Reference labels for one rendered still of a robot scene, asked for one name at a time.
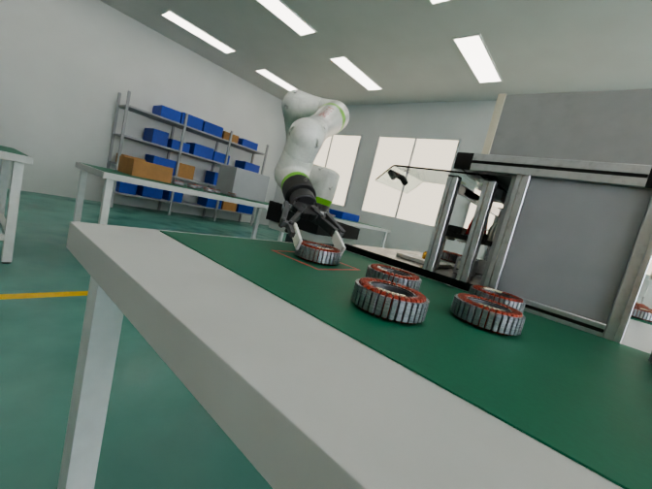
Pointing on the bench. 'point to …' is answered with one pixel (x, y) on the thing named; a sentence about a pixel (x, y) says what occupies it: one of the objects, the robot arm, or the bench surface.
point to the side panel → (574, 251)
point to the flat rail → (475, 199)
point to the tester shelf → (599, 174)
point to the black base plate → (412, 265)
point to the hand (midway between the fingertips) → (319, 244)
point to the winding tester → (573, 126)
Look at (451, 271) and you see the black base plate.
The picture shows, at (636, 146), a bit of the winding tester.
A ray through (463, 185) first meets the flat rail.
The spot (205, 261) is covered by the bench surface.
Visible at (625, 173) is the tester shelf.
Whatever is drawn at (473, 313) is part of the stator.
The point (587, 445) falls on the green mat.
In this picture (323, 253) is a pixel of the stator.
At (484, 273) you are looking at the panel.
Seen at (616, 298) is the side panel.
